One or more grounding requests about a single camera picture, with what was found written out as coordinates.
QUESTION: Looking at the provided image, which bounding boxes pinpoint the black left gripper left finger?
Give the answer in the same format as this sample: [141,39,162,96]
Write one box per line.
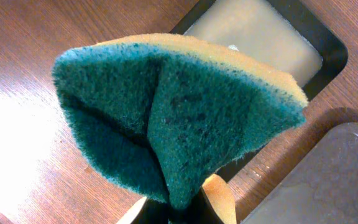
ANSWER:
[131,197,169,224]

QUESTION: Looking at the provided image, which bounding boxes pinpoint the green and yellow sponge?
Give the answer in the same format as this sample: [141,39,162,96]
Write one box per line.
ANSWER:
[52,34,308,223]

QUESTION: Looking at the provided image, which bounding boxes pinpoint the large dark serving tray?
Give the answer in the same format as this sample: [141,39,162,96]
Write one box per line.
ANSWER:
[243,123,358,224]

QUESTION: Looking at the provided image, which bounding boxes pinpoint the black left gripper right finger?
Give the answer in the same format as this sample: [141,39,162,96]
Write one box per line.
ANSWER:
[179,188,223,224]

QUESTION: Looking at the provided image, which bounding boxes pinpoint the black water basin tray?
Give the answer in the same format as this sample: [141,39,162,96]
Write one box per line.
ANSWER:
[171,0,348,100]

